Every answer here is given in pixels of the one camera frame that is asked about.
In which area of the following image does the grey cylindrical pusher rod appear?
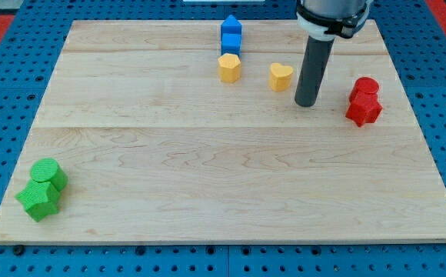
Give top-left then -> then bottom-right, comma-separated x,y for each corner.
295,36 -> 334,107

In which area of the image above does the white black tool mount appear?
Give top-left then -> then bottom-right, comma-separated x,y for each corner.
296,2 -> 371,41

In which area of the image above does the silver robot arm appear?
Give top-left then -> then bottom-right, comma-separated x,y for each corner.
295,0 -> 372,107

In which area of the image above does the yellow hexagon block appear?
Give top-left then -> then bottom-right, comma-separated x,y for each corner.
218,53 -> 241,83

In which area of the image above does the yellow heart block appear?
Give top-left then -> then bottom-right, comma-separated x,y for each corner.
268,62 -> 294,92

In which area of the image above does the red cylinder block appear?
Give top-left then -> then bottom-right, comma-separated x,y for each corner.
348,77 -> 380,102

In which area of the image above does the red star block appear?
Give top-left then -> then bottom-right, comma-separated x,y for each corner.
345,92 -> 383,127

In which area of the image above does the blue cube block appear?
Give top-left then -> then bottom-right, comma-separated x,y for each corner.
221,33 -> 241,56

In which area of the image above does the blue pentagon block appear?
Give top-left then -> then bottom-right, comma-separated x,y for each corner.
220,15 -> 242,35

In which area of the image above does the wooden board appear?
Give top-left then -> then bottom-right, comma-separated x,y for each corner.
0,20 -> 446,245

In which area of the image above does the green cylinder block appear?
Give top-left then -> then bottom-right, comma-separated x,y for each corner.
30,158 -> 68,192

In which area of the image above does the green star block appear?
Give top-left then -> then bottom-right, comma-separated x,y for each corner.
15,180 -> 61,222

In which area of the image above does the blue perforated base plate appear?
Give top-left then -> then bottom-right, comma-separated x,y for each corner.
0,0 -> 446,276

